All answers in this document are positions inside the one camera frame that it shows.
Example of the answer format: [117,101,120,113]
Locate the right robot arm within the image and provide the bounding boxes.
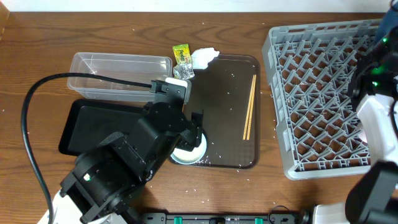
[299,1,397,223]

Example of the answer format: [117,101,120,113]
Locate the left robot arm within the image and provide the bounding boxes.
[40,100,205,223]

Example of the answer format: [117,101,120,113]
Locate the clear plastic bin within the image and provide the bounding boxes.
[67,52,172,103]

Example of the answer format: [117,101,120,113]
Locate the yellow green foil wrapper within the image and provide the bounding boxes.
[173,44,195,80]

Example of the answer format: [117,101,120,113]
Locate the light blue rice bowl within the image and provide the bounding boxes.
[170,134,207,165]

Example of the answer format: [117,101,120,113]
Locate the black plastic bin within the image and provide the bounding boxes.
[58,99,143,156]

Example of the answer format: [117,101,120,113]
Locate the white napkin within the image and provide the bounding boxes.
[191,47,220,70]

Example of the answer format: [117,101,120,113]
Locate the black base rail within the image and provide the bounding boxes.
[124,205,315,224]

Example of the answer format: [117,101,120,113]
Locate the dark brown serving tray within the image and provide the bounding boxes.
[183,55,261,169]

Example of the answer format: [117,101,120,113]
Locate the grey dishwasher rack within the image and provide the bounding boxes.
[262,20,379,180]

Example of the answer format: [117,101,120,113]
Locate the blue plate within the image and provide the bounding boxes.
[374,4,397,45]

